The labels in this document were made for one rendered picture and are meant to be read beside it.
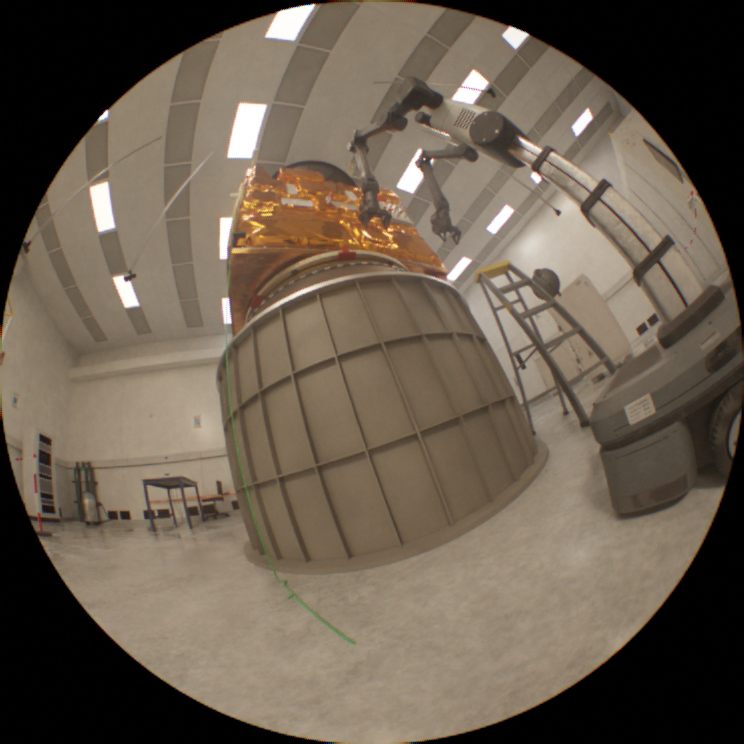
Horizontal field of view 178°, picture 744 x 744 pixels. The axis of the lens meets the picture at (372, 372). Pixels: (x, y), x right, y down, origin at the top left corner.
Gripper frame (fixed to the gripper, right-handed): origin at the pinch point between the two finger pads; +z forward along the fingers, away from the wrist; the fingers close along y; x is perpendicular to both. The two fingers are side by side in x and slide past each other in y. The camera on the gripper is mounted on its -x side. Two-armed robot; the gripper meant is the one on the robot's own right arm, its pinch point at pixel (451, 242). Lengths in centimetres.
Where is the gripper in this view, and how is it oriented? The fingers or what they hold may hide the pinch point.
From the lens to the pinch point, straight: 137.2
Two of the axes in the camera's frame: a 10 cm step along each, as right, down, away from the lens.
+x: 4.3, 0.4, -9.0
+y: -8.9, 1.5, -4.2
